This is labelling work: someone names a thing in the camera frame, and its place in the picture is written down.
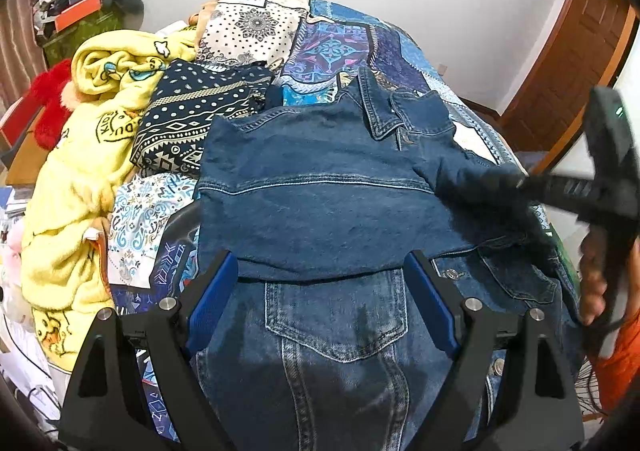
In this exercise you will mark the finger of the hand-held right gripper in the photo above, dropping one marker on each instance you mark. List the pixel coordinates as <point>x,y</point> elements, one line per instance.
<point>555,191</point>

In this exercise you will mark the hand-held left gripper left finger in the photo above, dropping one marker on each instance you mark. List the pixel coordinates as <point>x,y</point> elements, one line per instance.
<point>212,301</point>

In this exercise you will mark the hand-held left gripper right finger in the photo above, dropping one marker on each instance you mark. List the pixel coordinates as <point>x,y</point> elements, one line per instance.
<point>430,301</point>

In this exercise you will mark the blue denim jacket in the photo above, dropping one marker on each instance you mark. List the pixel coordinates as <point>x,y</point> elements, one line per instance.
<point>320,201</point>

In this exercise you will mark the person's right hand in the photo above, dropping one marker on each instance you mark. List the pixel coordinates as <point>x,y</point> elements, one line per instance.
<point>592,281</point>

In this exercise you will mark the wooden door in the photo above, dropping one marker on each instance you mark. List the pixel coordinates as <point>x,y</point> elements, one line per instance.
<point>575,56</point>

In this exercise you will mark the yellow cartoon fleece blanket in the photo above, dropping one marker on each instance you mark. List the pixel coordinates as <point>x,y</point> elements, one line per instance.
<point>70,211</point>

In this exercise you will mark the white fan grille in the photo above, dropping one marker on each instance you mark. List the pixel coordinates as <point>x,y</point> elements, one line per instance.
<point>587,391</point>

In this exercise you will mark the person's orange garment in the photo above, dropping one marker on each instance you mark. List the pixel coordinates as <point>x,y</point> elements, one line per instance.
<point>622,361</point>

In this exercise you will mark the navy patterned cloth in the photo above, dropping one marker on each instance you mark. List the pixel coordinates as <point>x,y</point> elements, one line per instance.
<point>190,116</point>

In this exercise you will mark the pink plush toy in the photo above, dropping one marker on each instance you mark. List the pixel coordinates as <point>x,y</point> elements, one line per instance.
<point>11,256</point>

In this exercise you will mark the wooden bedside table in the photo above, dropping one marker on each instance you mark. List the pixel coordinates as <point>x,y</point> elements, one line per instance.
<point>27,161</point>

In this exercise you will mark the red plush toy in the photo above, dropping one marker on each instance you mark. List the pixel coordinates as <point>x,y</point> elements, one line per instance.
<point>50,106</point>

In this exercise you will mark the blue patchwork bed sheet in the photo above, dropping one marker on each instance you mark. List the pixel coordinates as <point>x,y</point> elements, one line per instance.
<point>330,51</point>

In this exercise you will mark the peach plush toy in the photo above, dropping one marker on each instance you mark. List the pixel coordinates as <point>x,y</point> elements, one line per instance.
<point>207,16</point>

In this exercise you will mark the green covered cabinet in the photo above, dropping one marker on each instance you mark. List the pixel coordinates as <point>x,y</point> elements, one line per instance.
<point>85,36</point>

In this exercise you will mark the orange box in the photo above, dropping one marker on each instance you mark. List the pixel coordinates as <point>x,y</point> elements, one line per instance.
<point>77,13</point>

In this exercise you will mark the striped brown curtain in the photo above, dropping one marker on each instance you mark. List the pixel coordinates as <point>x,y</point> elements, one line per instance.
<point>20,41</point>

